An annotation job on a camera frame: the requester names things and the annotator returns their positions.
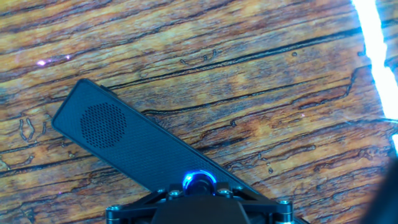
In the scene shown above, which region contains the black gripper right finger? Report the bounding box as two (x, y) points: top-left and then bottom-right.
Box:
(214, 183), (294, 224)

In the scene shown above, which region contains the wood grain table mat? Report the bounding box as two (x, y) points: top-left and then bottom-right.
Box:
(0, 0), (398, 224)

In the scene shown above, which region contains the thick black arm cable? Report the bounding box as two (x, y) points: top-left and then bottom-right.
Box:
(359, 160), (398, 224)

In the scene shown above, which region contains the black bar speaker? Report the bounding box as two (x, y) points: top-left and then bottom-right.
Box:
(51, 78), (312, 224)

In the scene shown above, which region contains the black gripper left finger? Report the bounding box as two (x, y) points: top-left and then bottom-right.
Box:
(105, 183), (187, 224)

